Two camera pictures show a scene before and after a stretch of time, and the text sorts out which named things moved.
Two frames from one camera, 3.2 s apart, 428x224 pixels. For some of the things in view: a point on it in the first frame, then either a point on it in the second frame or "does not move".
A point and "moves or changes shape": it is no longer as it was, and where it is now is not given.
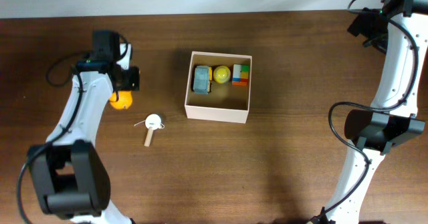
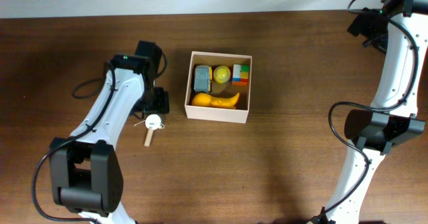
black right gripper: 360,25 does not move
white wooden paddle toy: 152,122 does not move
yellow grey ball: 221,74 does not move
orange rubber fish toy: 122,99 moves or changes shape
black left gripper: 136,76 -> 162,104
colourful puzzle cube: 241,73 does not move
